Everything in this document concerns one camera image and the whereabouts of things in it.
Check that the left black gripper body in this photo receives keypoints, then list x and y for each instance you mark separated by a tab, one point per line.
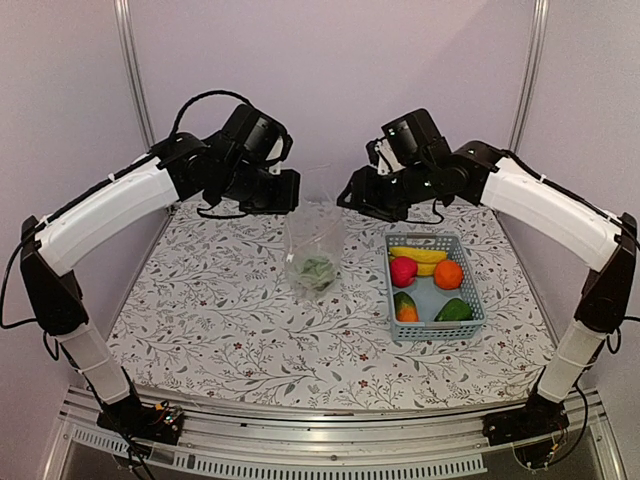
246	184

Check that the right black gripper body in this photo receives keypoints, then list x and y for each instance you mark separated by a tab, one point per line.
391	198

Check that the clear zip top bag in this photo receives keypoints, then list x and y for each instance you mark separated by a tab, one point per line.
315	228

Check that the red toy apple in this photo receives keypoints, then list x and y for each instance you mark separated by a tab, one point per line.
403	271

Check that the green toy cabbage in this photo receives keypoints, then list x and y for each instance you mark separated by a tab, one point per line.
315	273

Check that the light blue plastic basket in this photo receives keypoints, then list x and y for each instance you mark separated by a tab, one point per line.
430	299

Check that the green orange toy mango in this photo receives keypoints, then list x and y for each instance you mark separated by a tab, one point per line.
405	308

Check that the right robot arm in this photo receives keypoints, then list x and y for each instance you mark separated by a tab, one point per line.
497	179

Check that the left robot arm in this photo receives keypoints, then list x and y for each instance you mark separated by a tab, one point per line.
225	165

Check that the yellow toy banana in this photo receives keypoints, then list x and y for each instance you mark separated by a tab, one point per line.
426	259

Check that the orange toy orange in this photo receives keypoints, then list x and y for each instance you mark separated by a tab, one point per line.
448	275

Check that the floral tablecloth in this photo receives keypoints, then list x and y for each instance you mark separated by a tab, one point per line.
212	314

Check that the green toy pepper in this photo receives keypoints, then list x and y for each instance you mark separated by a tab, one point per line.
455	310

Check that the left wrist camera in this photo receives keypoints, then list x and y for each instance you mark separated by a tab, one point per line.
262	140

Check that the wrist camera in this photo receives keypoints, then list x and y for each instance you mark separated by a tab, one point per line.
262	140
408	140

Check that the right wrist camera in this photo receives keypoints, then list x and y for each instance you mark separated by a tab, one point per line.
408	140

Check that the right aluminium post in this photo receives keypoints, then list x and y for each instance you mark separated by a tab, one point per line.
532	66

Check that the aluminium post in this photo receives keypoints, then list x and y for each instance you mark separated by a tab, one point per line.
532	66
132	69

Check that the left aluminium post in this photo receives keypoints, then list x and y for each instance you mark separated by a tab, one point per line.
132	69

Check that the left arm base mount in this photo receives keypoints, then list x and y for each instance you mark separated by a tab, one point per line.
162	423

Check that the aluminium front rail frame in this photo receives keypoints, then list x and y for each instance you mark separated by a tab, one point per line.
224	439

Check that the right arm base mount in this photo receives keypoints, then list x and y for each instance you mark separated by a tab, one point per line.
536	417

